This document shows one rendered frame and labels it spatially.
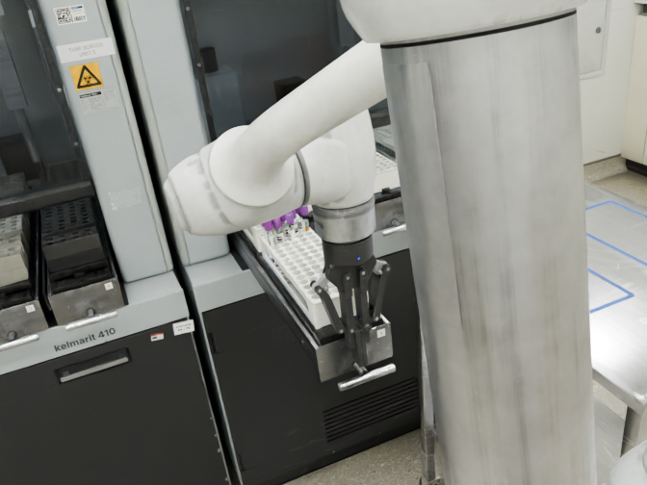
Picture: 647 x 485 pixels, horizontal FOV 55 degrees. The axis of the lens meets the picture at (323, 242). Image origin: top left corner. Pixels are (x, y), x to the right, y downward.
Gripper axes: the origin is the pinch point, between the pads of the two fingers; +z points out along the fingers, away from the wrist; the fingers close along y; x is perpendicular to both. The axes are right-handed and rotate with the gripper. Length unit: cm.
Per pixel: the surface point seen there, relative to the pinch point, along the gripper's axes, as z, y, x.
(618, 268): -2.1, -47.0, 6.6
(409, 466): 80, -27, -40
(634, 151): 66, -229, -156
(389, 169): -7, -32, -49
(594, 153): 65, -211, -165
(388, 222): 5, -29, -45
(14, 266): -6, 52, -52
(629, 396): -1.7, -24.7, 30.8
